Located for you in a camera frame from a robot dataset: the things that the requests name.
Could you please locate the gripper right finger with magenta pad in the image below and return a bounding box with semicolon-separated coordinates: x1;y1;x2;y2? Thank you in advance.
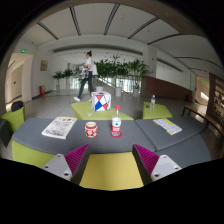
132;144;181;185

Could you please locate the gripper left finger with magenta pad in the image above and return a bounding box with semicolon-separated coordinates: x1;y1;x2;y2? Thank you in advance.
42;144;90;185

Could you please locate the water bottle with red cap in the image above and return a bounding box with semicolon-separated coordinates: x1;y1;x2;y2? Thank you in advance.
111;105;121;135

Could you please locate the distant clear water bottle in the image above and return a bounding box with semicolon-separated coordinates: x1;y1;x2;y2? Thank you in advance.
150;95;156;110

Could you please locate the magazine on left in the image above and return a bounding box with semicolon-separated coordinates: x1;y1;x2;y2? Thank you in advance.
42;117;77;140

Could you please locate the red and white mug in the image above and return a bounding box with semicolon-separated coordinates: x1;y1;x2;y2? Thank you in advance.
85;121;98;138

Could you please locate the yellow booklet on right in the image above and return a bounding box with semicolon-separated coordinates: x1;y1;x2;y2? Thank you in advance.
153;118;182;135

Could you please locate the red round coaster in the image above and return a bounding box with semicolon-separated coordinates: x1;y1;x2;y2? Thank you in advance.
111;132;122;138

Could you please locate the green chair with black bag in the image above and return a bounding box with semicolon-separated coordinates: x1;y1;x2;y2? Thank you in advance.
1;100;25;133

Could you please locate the red white blue geometric box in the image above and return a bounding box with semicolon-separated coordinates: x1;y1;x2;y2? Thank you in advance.
91;91;111;112

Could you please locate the long wooden bench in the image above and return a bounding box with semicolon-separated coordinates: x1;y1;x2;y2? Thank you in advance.
182;105;224;137

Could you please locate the red fire extinguisher box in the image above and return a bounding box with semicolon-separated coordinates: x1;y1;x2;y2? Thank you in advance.
39;85;45;96

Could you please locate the wooden bookshelf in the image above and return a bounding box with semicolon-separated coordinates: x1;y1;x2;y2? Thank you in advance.
207;73;224;126

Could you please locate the walking person in white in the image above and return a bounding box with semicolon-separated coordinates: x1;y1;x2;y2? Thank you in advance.
75;51;97;102

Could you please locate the row of potted plants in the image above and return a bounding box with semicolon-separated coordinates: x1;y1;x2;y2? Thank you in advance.
53;55;149;89

